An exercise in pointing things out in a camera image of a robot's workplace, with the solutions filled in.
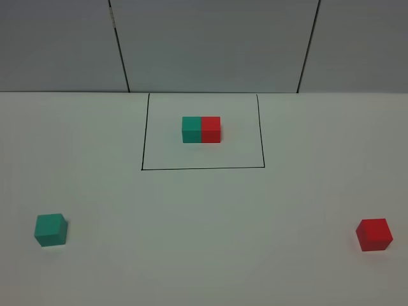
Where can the template red cube block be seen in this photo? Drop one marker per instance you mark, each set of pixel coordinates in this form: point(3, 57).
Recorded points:
point(210, 129)

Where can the template teal cube block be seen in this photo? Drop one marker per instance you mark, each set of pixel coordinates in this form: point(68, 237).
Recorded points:
point(191, 129)

